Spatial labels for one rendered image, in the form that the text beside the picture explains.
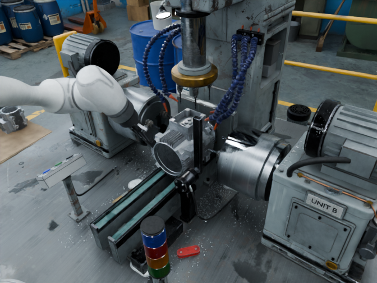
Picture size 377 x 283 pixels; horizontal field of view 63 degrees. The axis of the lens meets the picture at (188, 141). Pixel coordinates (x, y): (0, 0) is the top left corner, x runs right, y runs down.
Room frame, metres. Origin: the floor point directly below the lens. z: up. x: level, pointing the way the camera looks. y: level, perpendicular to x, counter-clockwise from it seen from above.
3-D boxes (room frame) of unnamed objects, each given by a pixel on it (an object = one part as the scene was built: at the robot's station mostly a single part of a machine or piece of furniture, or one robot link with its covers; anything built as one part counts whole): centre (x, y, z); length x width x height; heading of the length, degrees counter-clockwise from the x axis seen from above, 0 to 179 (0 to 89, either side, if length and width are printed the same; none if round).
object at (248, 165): (0.89, -0.27, 1.04); 0.41 x 0.25 x 0.25; 51
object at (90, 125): (1.47, 0.45, 0.99); 0.35 x 0.31 x 0.37; 51
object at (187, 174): (0.97, -0.13, 0.92); 0.45 x 0.13 x 0.24; 141
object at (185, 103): (1.22, -0.11, 0.97); 0.30 x 0.11 x 0.34; 51
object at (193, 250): (0.68, 0.02, 0.81); 0.09 x 0.03 x 0.02; 102
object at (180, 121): (1.08, 0.00, 1.11); 0.12 x 0.11 x 0.07; 140
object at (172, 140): (1.05, 0.02, 1.01); 0.20 x 0.19 x 0.19; 140
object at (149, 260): (0.49, 0.10, 1.10); 0.06 x 0.06 x 0.04
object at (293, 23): (5.28, -1.79, 0.14); 0.30 x 0.30 x 0.27
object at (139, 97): (1.32, 0.27, 1.04); 0.37 x 0.25 x 0.25; 51
